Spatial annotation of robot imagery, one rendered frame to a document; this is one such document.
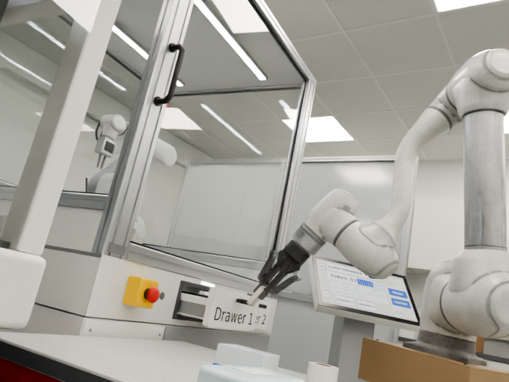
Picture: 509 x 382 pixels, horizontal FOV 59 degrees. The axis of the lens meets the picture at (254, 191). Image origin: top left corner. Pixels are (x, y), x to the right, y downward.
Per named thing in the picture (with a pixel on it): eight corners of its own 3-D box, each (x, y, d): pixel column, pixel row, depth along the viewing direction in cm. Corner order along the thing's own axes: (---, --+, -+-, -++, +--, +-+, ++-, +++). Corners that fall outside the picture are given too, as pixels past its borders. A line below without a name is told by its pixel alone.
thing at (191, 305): (248, 325, 150) (251, 307, 152) (205, 320, 128) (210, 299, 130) (155, 304, 170) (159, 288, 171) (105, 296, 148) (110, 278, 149)
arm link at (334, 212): (296, 217, 134) (327, 246, 127) (332, 177, 133) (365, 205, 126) (308, 225, 143) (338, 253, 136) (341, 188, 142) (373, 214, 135)
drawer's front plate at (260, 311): (266, 330, 182) (271, 302, 184) (230, 325, 157) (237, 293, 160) (262, 329, 183) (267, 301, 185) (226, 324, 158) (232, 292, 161)
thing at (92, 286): (271, 334, 190) (277, 299, 193) (85, 316, 104) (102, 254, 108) (108, 296, 236) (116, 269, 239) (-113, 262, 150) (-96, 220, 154)
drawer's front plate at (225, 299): (254, 331, 150) (260, 298, 153) (207, 327, 126) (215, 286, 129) (249, 330, 151) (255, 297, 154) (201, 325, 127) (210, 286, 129)
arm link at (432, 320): (461, 339, 139) (469, 269, 144) (493, 346, 122) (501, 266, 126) (409, 327, 140) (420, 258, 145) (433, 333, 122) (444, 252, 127)
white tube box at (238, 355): (276, 372, 106) (279, 355, 107) (260, 373, 99) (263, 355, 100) (232, 360, 113) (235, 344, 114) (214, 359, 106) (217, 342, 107)
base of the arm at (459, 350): (492, 367, 133) (494, 348, 134) (466, 363, 118) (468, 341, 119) (431, 351, 146) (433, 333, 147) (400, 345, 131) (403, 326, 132)
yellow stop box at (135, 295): (154, 309, 117) (161, 281, 119) (135, 307, 111) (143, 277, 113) (140, 306, 120) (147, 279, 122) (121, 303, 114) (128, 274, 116)
